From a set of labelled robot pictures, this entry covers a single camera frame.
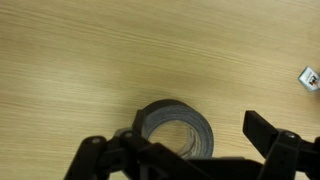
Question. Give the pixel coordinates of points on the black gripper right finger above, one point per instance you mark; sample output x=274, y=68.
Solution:
x=286, y=153

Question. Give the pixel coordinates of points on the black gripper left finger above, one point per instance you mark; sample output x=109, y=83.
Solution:
x=96, y=156

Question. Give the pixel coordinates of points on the black tape roll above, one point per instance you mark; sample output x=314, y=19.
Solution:
x=176, y=111

